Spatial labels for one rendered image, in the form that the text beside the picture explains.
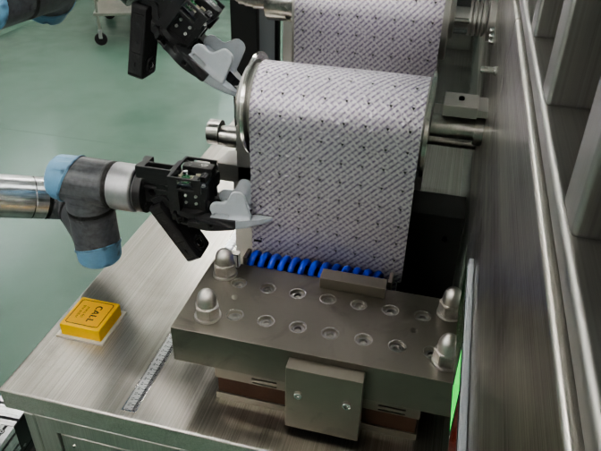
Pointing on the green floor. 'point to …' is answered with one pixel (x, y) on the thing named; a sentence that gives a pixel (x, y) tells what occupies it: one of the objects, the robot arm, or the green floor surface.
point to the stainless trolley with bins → (108, 15)
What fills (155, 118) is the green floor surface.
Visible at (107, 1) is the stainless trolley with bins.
